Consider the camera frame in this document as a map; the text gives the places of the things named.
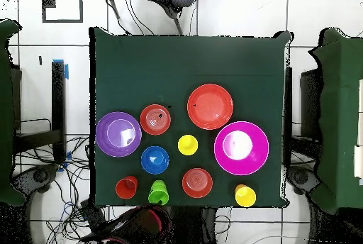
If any blue tape strip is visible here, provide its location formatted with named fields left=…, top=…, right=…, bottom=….
left=52, top=58, right=69, bottom=81

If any black power strip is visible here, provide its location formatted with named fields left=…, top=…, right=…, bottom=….
left=79, top=198, right=111, bottom=241

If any small orange plastic bowl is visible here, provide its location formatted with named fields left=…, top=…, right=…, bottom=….
left=181, top=167, right=214, bottom=199
left=139, top=104, right=172, bottom=136

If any blue plastic bowl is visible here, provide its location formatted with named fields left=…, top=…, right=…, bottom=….
left=140, top=145, right=170, bottom=175

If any large orange plastic bowl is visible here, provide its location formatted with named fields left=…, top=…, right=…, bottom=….
left=186, top=83, right=234, bottom=131

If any dark green tablecloth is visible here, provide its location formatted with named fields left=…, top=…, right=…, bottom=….
left=0, top=18, right=27, bottom=206
left=308, top=27, right=363, bottom=215
left=89, top=26, right=294, bottom=209

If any yellow plastic cup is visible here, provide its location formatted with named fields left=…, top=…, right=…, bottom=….
left=234, top=185, right=257, bottom=209
left=177, top=133, right=199, bottom=157

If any purple plastic bowl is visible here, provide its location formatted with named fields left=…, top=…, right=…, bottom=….
left=95, top=111, right=143, bottom=158

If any green plastic cup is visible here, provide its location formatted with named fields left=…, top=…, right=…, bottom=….
left=147, top=179, right=170, bottom=206

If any blue cable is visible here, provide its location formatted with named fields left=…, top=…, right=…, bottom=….
left=62, top=200, right=75, bottom=217

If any large pink plastic bowl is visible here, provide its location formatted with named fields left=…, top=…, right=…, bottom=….
left=213, top=121, right=270, bottom=177

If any tangle of black cables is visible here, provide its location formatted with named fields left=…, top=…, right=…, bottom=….
left=16, top=134, right=114, bottom=244

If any black stand base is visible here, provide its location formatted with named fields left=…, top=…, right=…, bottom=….
left=12, top=163, right=59, bottom=195
left=285, top=166, right=322, bottom=196

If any black metal frame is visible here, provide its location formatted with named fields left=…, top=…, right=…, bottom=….
left=12, top=60, right=67, bottom=163

